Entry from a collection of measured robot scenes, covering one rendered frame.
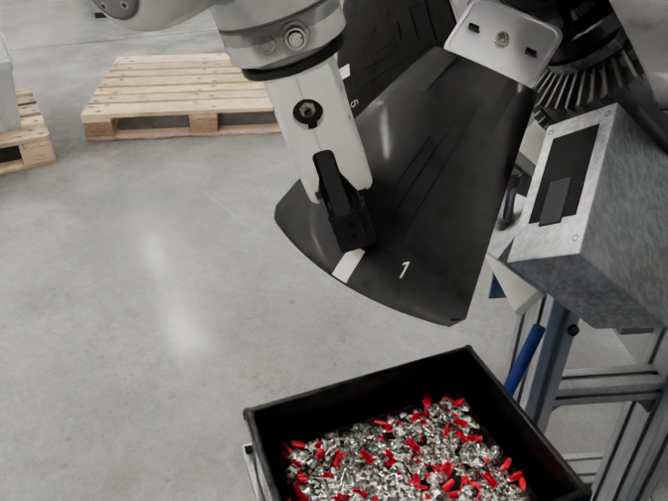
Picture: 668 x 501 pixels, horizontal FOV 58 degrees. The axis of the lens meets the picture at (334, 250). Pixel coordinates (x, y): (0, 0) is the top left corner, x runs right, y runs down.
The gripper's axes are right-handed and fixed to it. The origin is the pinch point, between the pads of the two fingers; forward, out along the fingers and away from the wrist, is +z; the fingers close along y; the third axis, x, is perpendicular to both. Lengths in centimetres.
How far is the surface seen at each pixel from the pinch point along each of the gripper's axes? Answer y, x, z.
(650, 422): 17, -35, 66
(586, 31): 8.9, -24.3, -6.2
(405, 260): -2.6, -3.4, 3.3
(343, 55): 40.1, -4.0, -1.1
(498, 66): 9.2, -16.4, -5.6
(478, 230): -2.4, -9.9, 2.6
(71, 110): 297, 150, 61
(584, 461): 38, -31, 106
